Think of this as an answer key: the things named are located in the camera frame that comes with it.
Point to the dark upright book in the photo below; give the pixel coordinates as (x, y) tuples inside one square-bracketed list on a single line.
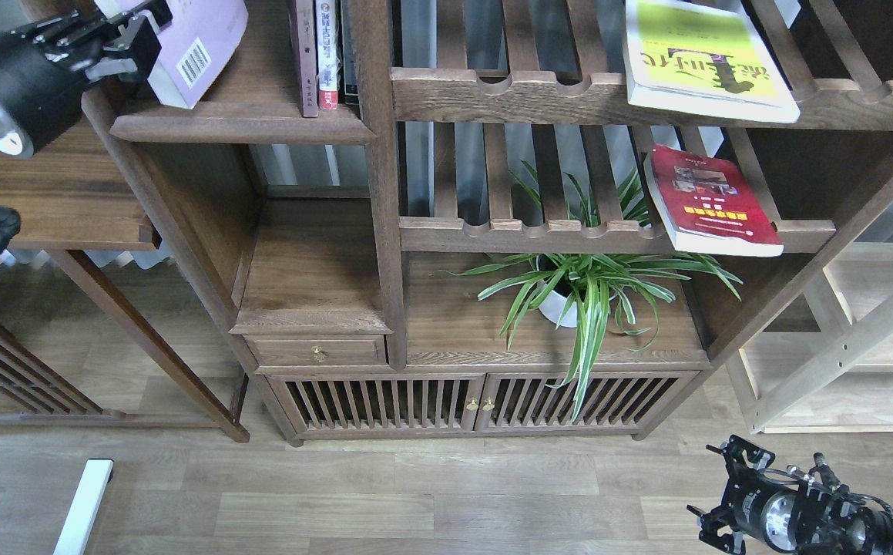
[(349, 76)]

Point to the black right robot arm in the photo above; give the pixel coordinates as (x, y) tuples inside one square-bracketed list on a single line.
[(832, 519)]

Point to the white metal bar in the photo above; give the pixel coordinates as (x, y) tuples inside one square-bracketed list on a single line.
[(83, 510)]

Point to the dark wooden bookshelf cabinet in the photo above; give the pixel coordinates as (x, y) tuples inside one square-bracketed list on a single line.
[(490, 127)]

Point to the yellow green cover book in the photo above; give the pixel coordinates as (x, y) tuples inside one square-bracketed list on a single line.
[(701, 60)]

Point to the red cover book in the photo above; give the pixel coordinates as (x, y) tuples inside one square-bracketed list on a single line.
[(707, 207)]

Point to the white plant pot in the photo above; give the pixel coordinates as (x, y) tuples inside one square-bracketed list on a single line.
[(554, 304)]

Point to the light wooden shelf unit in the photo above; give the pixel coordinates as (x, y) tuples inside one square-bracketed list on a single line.
[(838, 378)]

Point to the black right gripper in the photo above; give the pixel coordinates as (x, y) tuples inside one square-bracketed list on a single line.
[(757, 504)]

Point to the dark wooden side table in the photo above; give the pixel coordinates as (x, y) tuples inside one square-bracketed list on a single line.
[(72, 200)]

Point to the green spider plant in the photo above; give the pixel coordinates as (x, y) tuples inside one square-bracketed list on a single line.
[(599, 288)]

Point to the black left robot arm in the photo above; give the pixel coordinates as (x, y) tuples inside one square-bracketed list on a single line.
[(59, 189)]

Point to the pale lavender cover book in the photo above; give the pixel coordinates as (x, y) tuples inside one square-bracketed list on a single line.
[(195, 48)]

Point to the brass drawer knob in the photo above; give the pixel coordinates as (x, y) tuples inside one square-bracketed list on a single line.
[(319, 355)]

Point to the maroon upright book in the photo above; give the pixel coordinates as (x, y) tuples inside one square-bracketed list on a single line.
[(303, 41)]

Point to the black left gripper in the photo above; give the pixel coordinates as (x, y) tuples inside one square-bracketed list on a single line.
[(41, 84)]

